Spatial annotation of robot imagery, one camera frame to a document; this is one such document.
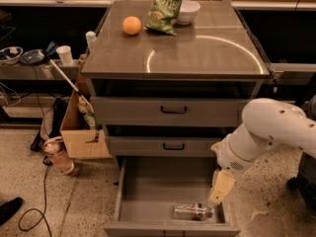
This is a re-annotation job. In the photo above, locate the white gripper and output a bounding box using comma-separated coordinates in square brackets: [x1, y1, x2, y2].
[208, 134, 254, 204]

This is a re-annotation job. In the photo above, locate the open bottom drawer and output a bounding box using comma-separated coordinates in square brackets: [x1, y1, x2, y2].
[105, 157, 240, 237]

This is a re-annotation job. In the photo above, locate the dark round dish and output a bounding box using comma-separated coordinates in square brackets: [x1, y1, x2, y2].
[20, 49, 45, 65]

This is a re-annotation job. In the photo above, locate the cardboard box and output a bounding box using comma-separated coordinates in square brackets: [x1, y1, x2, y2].
[60, 92, 111, 159]

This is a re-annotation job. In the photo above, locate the black shoe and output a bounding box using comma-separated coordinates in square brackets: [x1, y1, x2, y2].
[0, 197, 23, 225]

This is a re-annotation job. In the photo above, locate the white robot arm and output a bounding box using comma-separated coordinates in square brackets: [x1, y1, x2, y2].
[208, 98, 316, 204]

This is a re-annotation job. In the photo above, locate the white bottle beside cabinet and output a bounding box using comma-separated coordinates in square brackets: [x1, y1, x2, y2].
[86, 31, 97, 49]

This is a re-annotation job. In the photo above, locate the white paper cup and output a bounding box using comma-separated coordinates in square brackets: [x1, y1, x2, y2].
[56, 45, 73, 66]

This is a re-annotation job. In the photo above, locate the person leg in jeans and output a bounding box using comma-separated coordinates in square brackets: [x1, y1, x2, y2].
[285, 96, 316, 215]

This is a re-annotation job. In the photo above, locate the top grey drawer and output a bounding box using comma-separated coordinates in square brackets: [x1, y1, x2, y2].
[91, 97, 247, 127]

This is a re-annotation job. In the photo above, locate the black floor cable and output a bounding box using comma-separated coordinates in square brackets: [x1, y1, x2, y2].
[18, 164, 53, 237]

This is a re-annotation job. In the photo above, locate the clear plastic water bottle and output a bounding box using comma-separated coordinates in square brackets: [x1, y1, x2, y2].
[173, 202, 214, 221]

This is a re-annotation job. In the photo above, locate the middle grey drawer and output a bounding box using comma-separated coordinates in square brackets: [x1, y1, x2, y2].
[107, 124, 232, 157]

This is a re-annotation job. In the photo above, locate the white bowl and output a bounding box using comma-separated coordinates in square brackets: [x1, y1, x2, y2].
[176, 0, 200, 25]

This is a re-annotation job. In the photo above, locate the green chip bag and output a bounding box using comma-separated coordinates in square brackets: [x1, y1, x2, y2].
[146, 0, 183, 36]

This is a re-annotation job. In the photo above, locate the bowl on left shelf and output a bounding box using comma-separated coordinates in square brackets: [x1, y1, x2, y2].
[0, 46, 23, 65]

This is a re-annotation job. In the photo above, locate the left low shelf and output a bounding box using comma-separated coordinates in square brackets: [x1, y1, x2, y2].
[0, 60, 79, 80]

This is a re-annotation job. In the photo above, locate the orange fruit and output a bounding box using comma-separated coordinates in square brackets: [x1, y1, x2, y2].
[123, 16, 141, 36]

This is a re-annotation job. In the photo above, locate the grey drawer cabinet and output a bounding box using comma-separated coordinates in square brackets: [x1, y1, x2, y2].
[80, 0, 272, 237]

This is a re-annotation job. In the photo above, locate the grey drawer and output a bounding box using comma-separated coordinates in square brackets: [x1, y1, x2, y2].
[107, 124, 232, 157]
[91, 97, 247, 127]

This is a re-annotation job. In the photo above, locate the white stick tool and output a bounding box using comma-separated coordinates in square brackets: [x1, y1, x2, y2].
[43, 53, 94, 113]

